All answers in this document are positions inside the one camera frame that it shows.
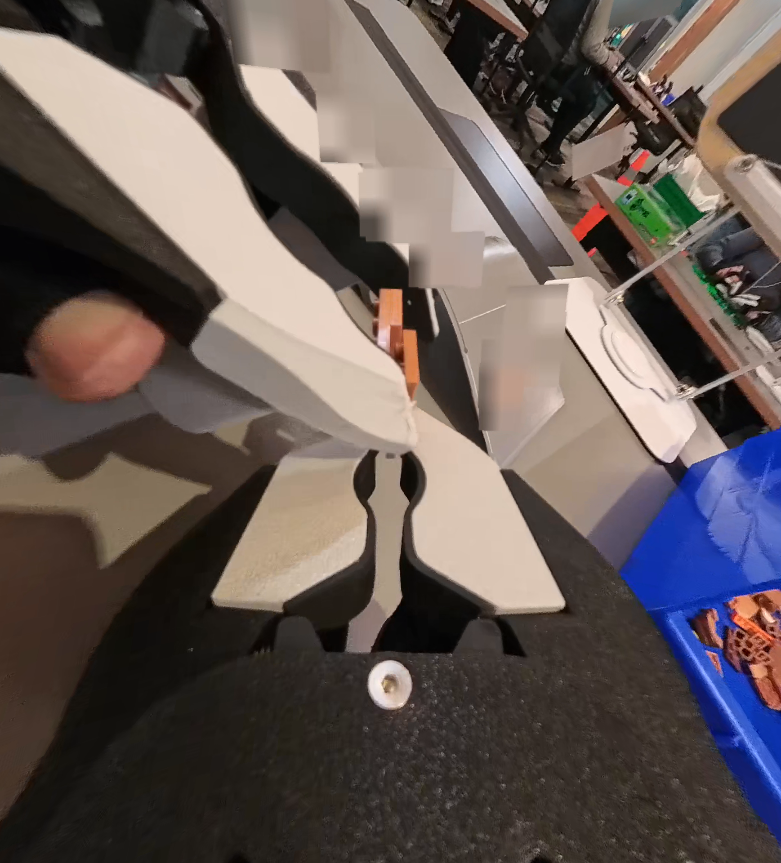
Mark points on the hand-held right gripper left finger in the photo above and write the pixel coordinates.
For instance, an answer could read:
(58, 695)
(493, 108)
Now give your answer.
(296, 532)

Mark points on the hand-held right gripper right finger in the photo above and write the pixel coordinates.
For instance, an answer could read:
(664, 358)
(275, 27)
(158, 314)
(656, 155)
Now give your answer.
(485, 532)

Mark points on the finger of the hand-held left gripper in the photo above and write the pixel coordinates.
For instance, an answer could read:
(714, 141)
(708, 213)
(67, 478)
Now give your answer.
(275, 108)
(181, 202)

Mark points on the wide brown toy brick plate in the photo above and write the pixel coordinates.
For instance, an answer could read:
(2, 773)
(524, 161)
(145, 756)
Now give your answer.
(390, 313)

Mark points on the person's left hand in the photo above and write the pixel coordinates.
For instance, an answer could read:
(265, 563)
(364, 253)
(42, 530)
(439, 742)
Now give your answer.
(93, 350)

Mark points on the open instruction booklet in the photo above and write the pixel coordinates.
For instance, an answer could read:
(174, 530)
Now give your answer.
(466, 350)

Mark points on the white rounded panel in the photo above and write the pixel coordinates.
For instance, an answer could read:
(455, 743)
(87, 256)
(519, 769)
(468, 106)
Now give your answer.
(586, 317)

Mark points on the blue plastic bin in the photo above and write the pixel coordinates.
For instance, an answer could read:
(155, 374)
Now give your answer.
(734, 526)

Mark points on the pile of brown brick pieces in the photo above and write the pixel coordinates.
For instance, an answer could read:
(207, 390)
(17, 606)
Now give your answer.
(754, 647)

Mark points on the wood-edged work table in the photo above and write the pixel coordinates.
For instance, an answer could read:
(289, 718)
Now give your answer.
(694, 303)

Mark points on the green box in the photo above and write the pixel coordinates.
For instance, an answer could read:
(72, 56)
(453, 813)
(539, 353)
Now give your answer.
(646, 209)

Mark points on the clear display stand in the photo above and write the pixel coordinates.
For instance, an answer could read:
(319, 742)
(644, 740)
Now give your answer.
(761, 179)

